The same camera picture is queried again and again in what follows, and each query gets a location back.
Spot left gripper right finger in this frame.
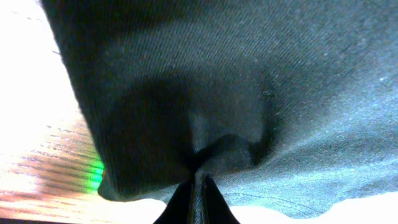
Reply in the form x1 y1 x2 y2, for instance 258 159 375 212
199 175 240 224

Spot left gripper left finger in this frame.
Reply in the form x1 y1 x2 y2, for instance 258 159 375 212
154 180 194 224

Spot black t-shirt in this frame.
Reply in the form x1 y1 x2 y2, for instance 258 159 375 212
42 0 397 223

